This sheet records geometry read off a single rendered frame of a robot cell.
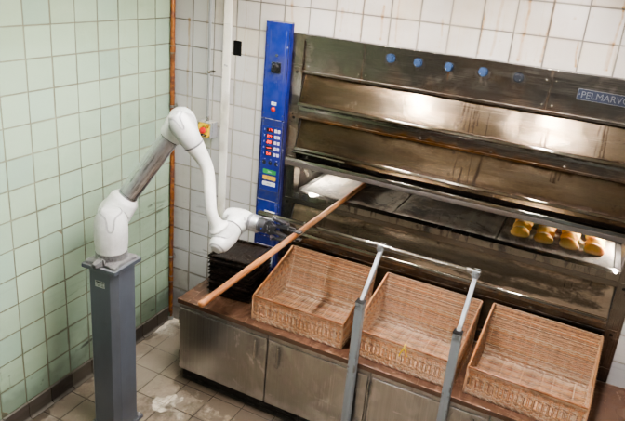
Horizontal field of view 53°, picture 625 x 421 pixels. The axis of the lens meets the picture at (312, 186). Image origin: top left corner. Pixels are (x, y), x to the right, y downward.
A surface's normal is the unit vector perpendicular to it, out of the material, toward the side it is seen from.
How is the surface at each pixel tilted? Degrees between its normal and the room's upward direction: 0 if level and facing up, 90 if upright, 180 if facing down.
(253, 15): 90
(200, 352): 90
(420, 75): 90
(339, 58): 91
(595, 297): 70
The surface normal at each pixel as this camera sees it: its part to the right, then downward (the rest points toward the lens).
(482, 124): -0.38, -0.07
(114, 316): 0.37, 0.35
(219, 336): -0.43, 0.28
